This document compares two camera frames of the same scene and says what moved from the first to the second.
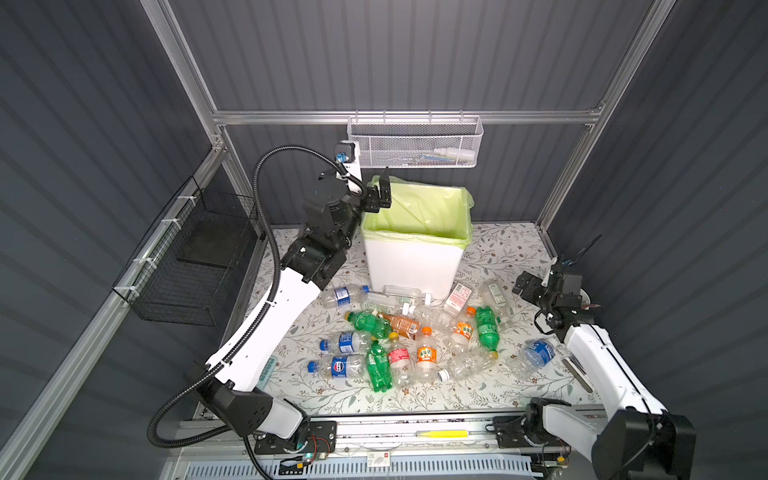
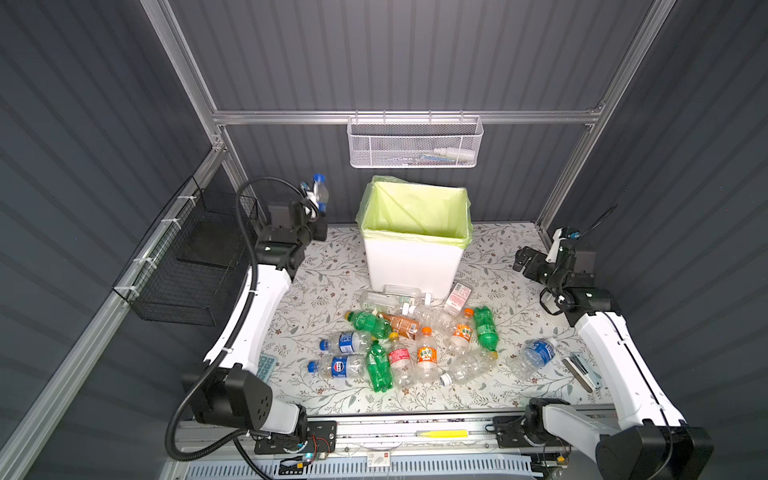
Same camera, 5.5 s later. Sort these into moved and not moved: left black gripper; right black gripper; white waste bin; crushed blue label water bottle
Moved: right black gripper; left black gripper
Not moved: crushed blue label water bottle; white waste bin
